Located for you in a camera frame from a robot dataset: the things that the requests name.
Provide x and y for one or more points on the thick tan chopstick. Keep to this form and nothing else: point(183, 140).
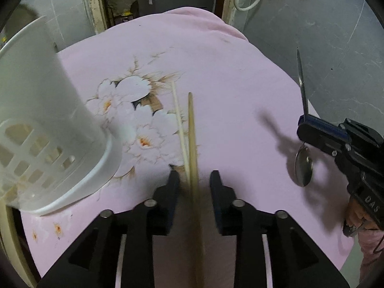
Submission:
point(193, 144)

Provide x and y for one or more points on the cream door frame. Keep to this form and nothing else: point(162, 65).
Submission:
point(94, 6)

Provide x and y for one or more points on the metal spoon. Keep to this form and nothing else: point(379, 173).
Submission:
point(303, 168)

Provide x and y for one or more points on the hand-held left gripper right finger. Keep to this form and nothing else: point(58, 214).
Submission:
point(216, 192)

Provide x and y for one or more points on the person's right hand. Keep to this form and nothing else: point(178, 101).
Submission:
point(358, 214)

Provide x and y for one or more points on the thin pale chopstick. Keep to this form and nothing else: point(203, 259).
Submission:
point(180, 126)

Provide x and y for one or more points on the white plastic utensil holder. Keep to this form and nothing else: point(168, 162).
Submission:
point(39, 81)

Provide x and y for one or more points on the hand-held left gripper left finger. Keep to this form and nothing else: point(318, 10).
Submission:
point(172, 192)

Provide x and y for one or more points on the pink floral cloth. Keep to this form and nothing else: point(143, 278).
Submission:
point(225, 81)

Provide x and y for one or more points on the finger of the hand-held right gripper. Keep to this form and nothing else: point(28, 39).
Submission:
point(327, 127)
point(318, 144)

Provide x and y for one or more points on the person's right forearm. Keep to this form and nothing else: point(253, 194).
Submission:
point(370, 246)

